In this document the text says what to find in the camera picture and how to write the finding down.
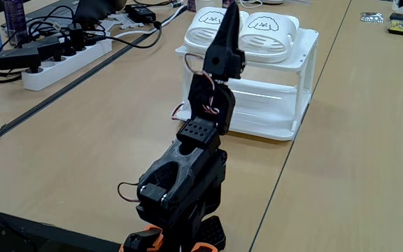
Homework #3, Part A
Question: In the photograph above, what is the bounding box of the white slipper with dog print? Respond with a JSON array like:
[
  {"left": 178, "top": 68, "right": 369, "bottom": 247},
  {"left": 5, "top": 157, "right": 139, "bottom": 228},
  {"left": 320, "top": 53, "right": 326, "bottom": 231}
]
[
  {"left": 183, "top": 6, "right": 250, "bottom": 55},
  {"left": 239, "top": 12, "right": 300, "bottom": 64}
]

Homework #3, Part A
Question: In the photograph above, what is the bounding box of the white plastic shoe rack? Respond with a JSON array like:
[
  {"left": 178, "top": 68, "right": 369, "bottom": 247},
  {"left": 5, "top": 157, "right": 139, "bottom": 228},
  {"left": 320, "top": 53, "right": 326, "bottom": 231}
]
[{"left": 175, "top": 27, "right": 320, "bottom": 141}]

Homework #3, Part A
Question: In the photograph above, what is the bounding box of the white paper cup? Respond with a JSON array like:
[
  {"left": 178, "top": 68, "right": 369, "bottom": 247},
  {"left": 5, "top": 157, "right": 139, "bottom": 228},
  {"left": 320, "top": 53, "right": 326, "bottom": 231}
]
[{"left": 195, "top": 0, "right": 222, "bottom": 10}]

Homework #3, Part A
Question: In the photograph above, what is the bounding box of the black power adapter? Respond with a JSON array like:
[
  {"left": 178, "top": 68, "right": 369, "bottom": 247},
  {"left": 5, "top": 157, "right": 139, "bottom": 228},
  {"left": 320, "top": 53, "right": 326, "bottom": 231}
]
[{"left": 124, "top": 3, "right": 157, "bottom": 25}]

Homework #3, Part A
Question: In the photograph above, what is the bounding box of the silver foil packet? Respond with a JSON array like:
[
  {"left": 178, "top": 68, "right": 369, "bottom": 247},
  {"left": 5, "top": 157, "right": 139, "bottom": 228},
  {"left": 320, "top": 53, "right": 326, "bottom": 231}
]
[{"left": 360, "top": 12, "right": 385, "bottom": 24}]

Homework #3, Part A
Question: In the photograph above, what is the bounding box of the black plug adapter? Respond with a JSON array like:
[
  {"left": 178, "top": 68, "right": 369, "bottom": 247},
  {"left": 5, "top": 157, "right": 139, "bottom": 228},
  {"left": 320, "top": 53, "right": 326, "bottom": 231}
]
[
  {"left": 22, "top": 36, "right": 62, "bottom": 62},
  {"left": 0, "top": 47, "right": 42, "bottom": 74},
  {"left": 67, "top": 22, "right": 85, "bottom": 52}
]

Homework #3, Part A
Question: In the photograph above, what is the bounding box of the white power strip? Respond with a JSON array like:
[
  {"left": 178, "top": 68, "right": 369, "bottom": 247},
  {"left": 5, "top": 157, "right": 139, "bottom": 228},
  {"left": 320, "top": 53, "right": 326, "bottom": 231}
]
[{"left": 21, "top": 38, "right": 113, "bottom": 92}]

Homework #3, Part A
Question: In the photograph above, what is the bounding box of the black table edge bar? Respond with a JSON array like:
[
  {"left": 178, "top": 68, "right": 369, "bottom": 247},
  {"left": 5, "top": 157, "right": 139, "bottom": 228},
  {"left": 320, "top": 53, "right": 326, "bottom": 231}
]
[{"left": 0, "top": 206, "right": 122, "bottom": 252}]

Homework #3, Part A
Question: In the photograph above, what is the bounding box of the black cable with inline connector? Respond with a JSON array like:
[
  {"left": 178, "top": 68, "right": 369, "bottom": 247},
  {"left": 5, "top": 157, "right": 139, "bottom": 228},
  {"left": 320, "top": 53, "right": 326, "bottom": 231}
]
[{"left": 92, "top": 20, "right": 163, "bottom": 49}]

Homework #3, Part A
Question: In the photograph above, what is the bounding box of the white power cord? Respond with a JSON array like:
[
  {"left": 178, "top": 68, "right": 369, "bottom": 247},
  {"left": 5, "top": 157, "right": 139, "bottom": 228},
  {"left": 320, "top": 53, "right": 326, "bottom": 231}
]
[{"left": 112, "top": 3, "right": 188, "bottom": 39}]

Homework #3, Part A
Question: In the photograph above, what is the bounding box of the white printed bracket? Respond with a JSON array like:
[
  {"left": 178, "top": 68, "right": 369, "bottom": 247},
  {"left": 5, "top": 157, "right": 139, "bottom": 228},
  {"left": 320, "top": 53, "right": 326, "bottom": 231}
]
[
  {"left": 98, "top": 19, "right": 118, "bottom": 33},
  {"left": 111, "top": 13, "right": 146, "bottom": 29}
]

